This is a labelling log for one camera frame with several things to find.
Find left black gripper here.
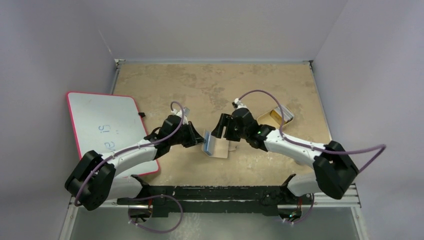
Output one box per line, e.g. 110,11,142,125
169,121,205,149

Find beige leather card holder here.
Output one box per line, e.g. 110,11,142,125
201,130,238,159

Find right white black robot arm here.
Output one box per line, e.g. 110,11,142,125
211,107,359,204

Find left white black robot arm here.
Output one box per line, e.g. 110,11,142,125
64,114,206,211

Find cream oval tray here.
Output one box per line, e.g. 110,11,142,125
256,109,292,129

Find white pink-framed whiteboard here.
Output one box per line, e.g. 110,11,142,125
66,92,147,157

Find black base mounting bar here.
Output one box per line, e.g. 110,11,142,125
117,181,314,220

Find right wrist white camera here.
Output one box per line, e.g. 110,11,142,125
232,98,247,110

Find wrist white camera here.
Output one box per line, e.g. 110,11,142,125
182,106,190,117
232,98,247,110

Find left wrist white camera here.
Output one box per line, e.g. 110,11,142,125
182,106,190,117

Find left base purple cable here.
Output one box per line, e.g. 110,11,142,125
127,194,185,235

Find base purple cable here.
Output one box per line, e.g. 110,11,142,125
281,193,316,226
127,194,185,235

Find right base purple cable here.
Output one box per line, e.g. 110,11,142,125
281,193,316,226

